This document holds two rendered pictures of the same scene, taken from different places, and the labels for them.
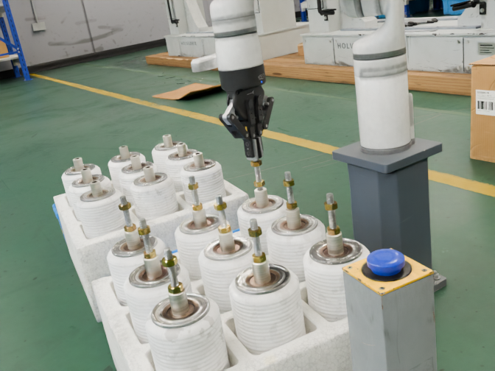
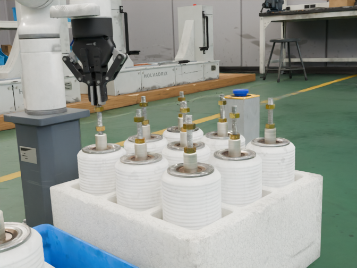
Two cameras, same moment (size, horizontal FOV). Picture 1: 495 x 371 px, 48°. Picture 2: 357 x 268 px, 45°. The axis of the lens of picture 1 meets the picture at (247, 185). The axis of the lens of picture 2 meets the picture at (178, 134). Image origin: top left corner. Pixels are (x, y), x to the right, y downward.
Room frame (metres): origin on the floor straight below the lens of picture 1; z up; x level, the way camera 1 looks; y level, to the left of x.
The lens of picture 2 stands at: (1.12, 0.80, 0.45)
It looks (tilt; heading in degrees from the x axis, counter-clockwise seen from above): 12 degrees down; 246
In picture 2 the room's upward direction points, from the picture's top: 2 degrees counter-clockwise
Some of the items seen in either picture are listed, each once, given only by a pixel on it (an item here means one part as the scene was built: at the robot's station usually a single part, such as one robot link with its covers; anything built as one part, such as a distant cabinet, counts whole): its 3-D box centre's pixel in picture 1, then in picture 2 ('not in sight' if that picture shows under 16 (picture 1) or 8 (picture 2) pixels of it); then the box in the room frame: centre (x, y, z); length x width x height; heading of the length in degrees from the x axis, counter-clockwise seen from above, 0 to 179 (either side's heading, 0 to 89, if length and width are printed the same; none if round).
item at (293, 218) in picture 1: (293, 218); (145, 132); (0.81, -0.06, 0.26); 0.02 x 0.02 x 0.03
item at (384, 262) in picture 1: (386, 264); (240, 93); (0.53, -0.13, 0.32); 0.04 x 0.04 x 0.02
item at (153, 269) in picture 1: (152, 266); (234, 148); (0.72, 0.15, 0.26); 0.02 x 0.02 x 0.03
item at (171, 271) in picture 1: (172, 275); (270, 117); (0.61, 0.11, 0.30); 0.01 x 0.01 x 0.08
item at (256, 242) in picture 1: (257, 245); (222, 111); (0.66, 0.00, 0.30); 0.01 x 0.01 x 0.08
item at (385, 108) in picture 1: (382, 102); (43, 76); (0.99, -0.27, 0.39); 0.09 x 0.09 x 0.17; 29
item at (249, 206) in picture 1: (262, 205); (101, 149); (0.92, -0.02, 0.25); 0.08 x 0.08 x 0.01
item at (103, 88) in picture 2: (245, 144); (106, 88); (0.90, -0.01, 0.37); 0.03 x 0.01 x 0.05; 140
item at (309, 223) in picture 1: (294, 225); (145, 138); (0.81, -0.06, 0.25); 0.08 x 0.08 x 0.01
